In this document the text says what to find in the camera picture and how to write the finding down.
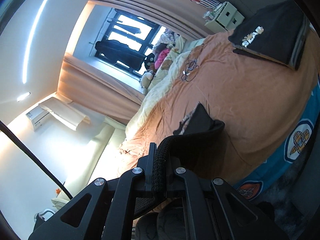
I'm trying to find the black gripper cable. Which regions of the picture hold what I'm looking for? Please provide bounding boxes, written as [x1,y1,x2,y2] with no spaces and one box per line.
[0,121,73,201]

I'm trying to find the pile of black printed clothes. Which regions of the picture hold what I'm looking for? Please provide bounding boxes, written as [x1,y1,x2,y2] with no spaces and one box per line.
[228,0,311,71]

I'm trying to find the white plush toy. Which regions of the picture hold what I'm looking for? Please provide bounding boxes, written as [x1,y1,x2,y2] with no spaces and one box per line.
[139,71,155,88]

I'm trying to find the ceiling light strip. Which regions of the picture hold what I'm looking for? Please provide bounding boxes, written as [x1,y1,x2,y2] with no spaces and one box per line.
[22,0,62,85]

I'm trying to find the black printed t-shirt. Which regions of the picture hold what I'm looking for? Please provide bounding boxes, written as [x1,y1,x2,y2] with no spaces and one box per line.
[134,102,227,218]

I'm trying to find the pink curtain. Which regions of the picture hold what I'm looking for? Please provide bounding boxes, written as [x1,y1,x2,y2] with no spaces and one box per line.
[89,0,213,38]
[57,54,148,116]

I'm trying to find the cream nightstand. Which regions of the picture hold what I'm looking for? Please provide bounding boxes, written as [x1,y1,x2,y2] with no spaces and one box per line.
[204,1,245,32]

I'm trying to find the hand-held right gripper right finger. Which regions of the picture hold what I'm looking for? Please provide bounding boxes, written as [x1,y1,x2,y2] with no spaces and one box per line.
[166,155,290,240]

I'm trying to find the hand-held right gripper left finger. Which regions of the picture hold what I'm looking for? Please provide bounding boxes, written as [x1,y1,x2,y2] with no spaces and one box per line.
[28,142,157,240]

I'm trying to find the hanging white cloth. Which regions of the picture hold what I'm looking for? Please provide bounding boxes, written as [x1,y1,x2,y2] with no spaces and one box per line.
[37,97,91,131]

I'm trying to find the white pillow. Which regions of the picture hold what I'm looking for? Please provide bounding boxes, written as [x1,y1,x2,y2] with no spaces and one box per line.
[51,195,70,209]

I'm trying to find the floral cloth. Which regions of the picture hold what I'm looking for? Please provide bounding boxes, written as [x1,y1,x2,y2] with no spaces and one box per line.
[152,29,176,53]

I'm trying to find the orange blanket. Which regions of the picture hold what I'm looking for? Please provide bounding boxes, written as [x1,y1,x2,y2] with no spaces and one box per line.
[117,21,320,213]

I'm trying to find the white air conditioner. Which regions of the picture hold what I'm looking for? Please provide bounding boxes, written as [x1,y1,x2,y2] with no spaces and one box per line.
[26,106,51,131]

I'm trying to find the black framed window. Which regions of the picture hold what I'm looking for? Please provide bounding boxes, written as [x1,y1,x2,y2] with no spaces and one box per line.
[96,8,161,77]

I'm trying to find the black charging cable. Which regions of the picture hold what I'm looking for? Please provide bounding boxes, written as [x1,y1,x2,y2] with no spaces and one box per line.
[181,44,206,82]

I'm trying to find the black plush toy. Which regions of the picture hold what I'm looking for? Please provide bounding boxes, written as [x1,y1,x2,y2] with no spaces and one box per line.
[143,52,157,72]

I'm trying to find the blue printed bed sheet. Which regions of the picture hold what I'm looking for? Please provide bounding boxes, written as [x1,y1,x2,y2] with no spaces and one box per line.
[232,72,320,201]

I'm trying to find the pink plush toy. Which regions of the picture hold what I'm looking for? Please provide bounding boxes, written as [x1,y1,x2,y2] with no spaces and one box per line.
[153,49,170,68]

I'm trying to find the hanging black coat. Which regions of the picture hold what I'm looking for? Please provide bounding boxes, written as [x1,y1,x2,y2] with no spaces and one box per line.
[95,39,148,72]

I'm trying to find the hanging dark garment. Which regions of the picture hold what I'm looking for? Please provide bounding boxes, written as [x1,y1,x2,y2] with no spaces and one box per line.
[117,20,143,35]

